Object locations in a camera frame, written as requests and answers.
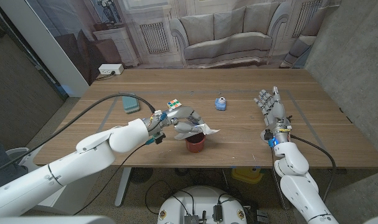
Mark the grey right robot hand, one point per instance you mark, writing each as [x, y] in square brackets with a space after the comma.
[276, 112]

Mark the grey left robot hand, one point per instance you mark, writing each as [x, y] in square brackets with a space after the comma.
[182, 113]

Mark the white paper towel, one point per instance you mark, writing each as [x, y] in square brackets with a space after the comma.
[209, 130]

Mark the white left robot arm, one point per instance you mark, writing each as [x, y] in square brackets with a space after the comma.
[83, 161]

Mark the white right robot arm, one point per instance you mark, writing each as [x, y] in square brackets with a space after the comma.
[297, 183]

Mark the red cup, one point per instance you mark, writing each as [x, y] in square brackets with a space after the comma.
[195, 144]

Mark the multicolour puzzle cube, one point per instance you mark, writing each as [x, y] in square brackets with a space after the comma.
[173, 104]

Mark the teal ribbed sponge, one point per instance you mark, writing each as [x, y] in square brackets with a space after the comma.
[130, 105]

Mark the yellow object under table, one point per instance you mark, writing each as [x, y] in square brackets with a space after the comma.
[248, 175]

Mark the black round floor fan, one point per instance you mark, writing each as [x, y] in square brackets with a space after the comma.
[141, 175]

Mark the white power strip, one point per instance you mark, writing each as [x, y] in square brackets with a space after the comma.
[111, 69]

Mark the printed living room backdrop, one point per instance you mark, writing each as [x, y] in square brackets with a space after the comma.
[226, 40]

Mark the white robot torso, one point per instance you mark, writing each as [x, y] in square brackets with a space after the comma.
[201, 202]

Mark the white chair base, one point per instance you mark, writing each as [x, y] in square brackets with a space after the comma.
[20, 155]

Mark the blue toy camera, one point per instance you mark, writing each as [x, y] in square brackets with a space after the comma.
[220, 104]

